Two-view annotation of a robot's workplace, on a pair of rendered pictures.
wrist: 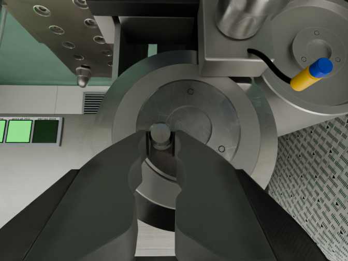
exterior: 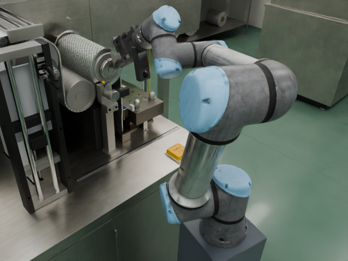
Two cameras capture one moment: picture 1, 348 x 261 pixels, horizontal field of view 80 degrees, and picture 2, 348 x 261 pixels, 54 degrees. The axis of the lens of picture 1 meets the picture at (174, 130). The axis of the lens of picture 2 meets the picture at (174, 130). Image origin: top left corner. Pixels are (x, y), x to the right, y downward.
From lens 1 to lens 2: 1.17 m
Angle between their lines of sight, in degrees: 49
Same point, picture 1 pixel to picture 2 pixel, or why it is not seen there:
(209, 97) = (107, 76)
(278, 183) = not seen: hidden behind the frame
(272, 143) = (91, 70)
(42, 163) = (118, 28)
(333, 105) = (77, 83)
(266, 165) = (92, 65)
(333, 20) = (76, 105)
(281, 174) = not seen: hidden behind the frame
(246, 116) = (98, 74)
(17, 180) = (126, 18)
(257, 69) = (100, 85)
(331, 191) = not seen: hidden behind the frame
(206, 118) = (107, 72)
